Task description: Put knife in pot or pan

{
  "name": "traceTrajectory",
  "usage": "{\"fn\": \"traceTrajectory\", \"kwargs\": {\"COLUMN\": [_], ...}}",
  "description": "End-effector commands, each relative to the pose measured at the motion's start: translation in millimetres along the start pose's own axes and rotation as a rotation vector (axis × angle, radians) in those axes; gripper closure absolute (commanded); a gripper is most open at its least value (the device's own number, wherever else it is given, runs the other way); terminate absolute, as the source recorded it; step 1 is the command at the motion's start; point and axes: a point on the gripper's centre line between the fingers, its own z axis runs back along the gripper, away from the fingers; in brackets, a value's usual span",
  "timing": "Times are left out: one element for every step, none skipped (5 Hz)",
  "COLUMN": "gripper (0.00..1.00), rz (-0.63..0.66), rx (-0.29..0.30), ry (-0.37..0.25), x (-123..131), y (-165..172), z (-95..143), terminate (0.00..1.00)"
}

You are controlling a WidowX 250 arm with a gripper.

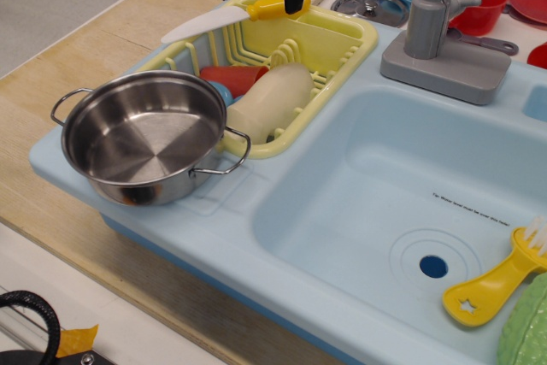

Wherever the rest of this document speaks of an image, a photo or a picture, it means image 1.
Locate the light blue toy sink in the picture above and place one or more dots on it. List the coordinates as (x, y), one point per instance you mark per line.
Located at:
(388, 197)

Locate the white knife yellow handle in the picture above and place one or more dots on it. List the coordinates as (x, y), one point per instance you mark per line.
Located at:
(260, 10)

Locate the grey toy faucet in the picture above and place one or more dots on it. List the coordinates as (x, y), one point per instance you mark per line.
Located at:
(422, 56)

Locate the red cup behind faucet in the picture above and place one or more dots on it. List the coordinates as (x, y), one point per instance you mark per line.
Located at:
(479, 20)

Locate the yellow tape piece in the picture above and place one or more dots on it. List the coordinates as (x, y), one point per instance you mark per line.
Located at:
(76, 341)

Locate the stainless steel pot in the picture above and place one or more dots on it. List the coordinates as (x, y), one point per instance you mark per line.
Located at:
(151, 137)

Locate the grey toy spoon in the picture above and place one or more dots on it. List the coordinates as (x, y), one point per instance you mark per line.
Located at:
(504, 46)

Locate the blue plastic cup in rack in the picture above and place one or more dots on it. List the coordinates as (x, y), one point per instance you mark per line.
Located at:
(224, 92)

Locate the red bowl at edge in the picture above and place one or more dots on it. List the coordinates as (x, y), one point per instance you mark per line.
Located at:
(538, 56)

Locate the red plastic cup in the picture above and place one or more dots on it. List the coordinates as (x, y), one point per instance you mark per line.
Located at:
(237, 79)

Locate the steel pot lid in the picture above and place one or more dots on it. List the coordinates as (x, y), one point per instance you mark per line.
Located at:
(393, 13)

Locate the green scrub sponge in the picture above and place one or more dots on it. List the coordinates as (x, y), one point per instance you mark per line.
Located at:
(523, 338)

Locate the yellow dish rack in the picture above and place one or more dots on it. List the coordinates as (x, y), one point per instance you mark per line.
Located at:
(330, 45)

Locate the cream plastic bottle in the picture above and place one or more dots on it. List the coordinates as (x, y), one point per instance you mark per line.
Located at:
(271, 102)

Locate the yellow dish brush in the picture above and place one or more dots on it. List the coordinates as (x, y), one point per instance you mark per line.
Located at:
(475, 302)

